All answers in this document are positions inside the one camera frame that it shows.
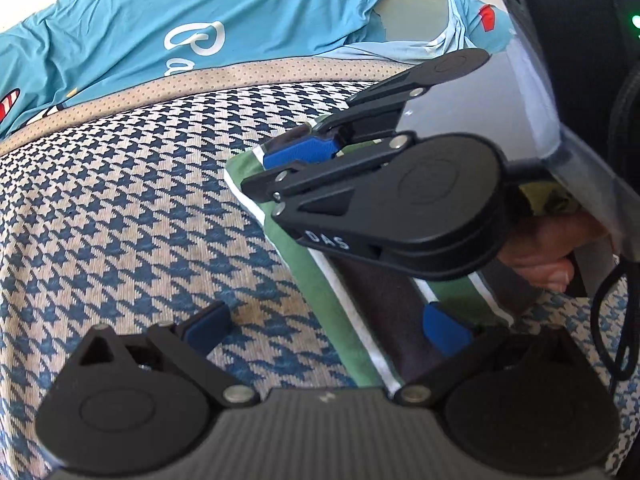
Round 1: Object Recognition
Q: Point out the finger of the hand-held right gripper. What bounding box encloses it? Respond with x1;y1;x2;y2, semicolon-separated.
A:
261;59;437;171
240;131;420;262

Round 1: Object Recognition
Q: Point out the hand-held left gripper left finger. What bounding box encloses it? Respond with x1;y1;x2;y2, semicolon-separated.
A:
70;301;262;407

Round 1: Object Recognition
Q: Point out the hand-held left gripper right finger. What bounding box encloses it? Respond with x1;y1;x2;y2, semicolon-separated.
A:
394;302;572;407

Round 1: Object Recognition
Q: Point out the green grey striped t-shirt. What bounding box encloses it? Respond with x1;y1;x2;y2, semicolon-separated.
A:
222;115;551;397

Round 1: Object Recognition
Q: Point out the person's right hand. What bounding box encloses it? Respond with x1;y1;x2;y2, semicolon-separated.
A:
497;209;610;293

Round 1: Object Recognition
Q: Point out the blue houndstooth cloth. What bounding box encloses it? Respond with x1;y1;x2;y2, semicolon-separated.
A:
0;55;640;480

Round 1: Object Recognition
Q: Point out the light blue cloth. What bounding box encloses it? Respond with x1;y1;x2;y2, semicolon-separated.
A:
345;0;481;64

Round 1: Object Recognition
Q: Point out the teal airplane print garment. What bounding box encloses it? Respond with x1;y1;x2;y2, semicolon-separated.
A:
0;0;406;142

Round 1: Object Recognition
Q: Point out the blue shark print bumper cover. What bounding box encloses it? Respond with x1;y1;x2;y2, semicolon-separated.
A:
442;0;516;56

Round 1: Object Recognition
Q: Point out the grey padded bed bumper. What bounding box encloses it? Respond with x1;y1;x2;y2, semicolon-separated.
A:
370;0;458;49

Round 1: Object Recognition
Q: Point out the black cable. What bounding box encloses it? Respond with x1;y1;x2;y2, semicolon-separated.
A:
589;259;640;397

